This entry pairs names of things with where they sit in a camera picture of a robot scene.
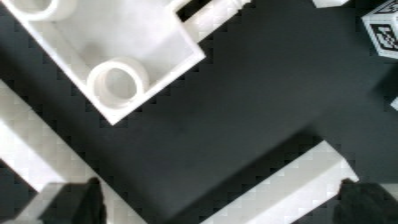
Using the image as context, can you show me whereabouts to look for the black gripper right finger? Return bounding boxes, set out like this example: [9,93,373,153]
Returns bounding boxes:
[333,180,398,224]

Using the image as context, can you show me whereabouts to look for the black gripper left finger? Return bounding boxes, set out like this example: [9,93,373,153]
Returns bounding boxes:
[15,177,109,224]

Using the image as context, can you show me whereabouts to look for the white chair seat part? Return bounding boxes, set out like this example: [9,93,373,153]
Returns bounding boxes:
[2,0,253,123]

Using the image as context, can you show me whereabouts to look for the white chair leg block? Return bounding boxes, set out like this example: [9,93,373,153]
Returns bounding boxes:
[313,0,350,8]

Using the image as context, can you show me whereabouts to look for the white chair leg with tag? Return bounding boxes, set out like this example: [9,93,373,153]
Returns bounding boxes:
[363,1,398,59]

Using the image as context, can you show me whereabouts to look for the white U-shaped fence frame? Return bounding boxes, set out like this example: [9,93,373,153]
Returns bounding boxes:
[0,81,359,224]

